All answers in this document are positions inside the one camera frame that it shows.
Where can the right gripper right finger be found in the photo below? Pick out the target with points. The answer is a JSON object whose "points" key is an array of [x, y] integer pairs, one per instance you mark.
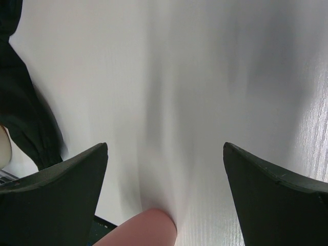
{"points": [[275, 206]]}

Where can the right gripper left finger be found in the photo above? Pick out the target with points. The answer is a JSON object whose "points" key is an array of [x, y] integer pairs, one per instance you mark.
{"points": [[56, 205]]}

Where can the beige bowl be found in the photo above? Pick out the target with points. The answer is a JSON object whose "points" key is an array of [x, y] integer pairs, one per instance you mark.
{"points": [[5, 148]]}

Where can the black garment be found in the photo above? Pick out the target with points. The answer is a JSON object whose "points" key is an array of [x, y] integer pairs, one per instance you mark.
{"points": [[28, 119]]}

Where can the pink cup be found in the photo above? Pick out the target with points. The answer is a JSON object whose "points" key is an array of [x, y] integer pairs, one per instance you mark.
{"points": [[150, 227]]}

